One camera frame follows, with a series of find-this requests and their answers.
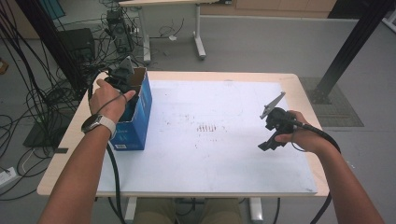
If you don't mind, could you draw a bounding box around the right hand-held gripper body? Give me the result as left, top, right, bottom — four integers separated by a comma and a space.
260, 91, 297, 135

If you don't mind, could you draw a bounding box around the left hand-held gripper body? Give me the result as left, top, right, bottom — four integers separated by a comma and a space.
104, 55, 135, 94

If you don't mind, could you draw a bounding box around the blue cardboard box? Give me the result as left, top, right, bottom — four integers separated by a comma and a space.
109, 66, 153, 152

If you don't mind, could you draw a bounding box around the person's left hand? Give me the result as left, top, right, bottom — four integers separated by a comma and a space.
89, 78, 137, 124

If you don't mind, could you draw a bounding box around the person's right hand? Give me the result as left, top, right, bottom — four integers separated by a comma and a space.
275, 110, 330, 155

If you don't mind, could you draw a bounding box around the white desk with wooden top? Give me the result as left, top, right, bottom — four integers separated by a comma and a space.
118, 0, 233, 64

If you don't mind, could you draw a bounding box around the black computer tower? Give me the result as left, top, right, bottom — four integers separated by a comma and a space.
106, 8, 134, 54

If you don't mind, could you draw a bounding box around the wristwatch with white band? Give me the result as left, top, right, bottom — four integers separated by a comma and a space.
81, 113, 117, 139

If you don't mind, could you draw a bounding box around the dark gray floor mat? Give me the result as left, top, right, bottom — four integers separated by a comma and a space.
298, 77, 364, 128

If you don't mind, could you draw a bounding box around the white table leg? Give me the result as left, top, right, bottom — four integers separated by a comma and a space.
124, 196, 138, 223
248, 196, 264, 223

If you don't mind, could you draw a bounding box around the white table mat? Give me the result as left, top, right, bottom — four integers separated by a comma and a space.
96, 79, 318, 194

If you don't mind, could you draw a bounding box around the person's right leg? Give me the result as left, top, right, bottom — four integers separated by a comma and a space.
202, 198, 244, 224

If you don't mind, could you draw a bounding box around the person's leg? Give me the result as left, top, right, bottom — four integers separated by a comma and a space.
134, 198, 178, 224
202, 198, 244, 224

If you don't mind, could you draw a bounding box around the black floor plate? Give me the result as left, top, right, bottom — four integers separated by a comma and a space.
22, 119, 73, 148

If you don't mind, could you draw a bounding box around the person's left leg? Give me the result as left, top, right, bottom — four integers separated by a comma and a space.
134, 198, 178, 224

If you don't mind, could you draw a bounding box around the white power strip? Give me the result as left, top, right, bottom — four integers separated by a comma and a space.
0, 166, 17, 188

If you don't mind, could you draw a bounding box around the thin gray wrist cord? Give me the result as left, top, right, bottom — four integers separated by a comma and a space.
290, 133, 306, 153
94, 91, 128, 116

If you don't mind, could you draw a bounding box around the spiral-wrapped black gripper cable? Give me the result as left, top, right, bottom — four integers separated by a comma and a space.
290, 119, 342, 224

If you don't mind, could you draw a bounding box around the thick black gripper cable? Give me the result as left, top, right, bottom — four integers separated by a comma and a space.
88, 72, 127, 224

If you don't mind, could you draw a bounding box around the black metal post with base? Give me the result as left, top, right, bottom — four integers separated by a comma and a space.
306, 0, 396, 105

